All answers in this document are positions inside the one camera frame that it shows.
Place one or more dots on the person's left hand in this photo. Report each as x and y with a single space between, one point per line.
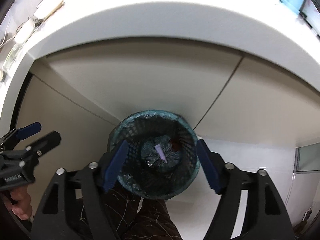
23 208

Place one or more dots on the white bowl with chopsticks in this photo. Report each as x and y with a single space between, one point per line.
26 30

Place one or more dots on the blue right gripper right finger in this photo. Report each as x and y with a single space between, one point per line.
208 166

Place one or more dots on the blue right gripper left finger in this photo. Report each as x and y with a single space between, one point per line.
113 166

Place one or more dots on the black mesh trash bin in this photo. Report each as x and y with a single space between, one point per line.
144 173

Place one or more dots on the purple small stick pack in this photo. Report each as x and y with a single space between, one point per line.
160 152

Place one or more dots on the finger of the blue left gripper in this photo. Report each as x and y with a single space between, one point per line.
42 146
28 131

